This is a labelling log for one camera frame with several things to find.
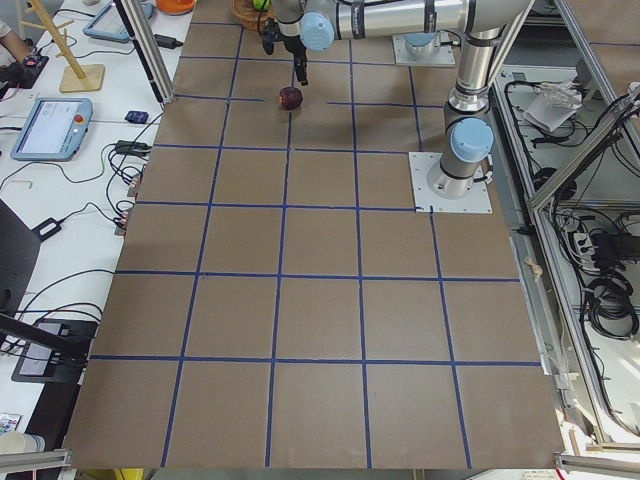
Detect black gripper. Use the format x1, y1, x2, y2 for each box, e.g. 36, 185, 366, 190
259, 18, 308, 86

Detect dark red apple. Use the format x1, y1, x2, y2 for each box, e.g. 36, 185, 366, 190
278, 86, 304, 111

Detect green apple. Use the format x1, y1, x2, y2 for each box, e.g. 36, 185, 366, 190
252, 0, 271, 12

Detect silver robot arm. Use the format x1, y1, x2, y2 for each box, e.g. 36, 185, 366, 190
258, 0, 532, 200

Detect woven wicker basket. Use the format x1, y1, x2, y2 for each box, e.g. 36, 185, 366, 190
231, 0, 272, 23

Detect orange object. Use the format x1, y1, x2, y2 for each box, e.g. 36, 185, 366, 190
156, 0, 197, 15

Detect teach pendant tablet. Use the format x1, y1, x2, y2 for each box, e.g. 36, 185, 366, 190
10, 98, 93, 162
82, 2, 130, 43

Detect wooden stand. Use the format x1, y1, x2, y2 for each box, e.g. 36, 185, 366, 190
21, 0, 105, 94

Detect black monitor stand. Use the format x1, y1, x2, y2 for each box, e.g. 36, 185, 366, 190
0, 199, 99, 451

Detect white paper cup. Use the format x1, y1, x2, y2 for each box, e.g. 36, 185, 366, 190
0, 431, 45, 455

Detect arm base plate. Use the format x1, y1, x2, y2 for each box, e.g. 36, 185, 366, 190
392, 31, 456, 68
408, 152, 493, 214

